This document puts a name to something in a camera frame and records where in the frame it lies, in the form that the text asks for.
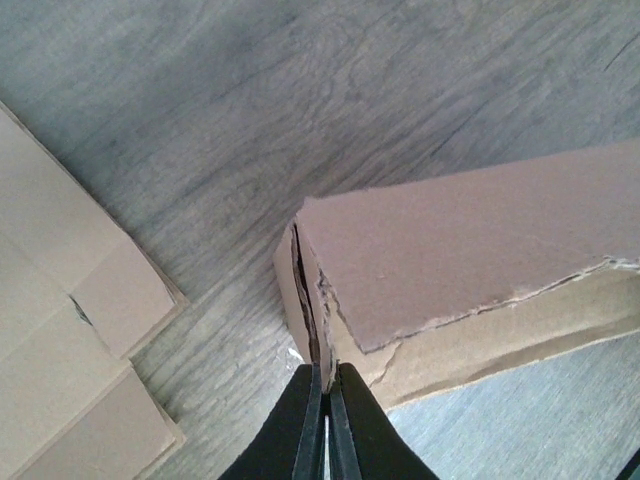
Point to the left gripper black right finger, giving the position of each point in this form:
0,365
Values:
363,443

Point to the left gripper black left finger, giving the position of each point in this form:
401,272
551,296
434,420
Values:
291,442

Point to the cardboard box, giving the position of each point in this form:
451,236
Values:
428,286

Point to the stack of flat cardboard blanks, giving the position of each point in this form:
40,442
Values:
78,299

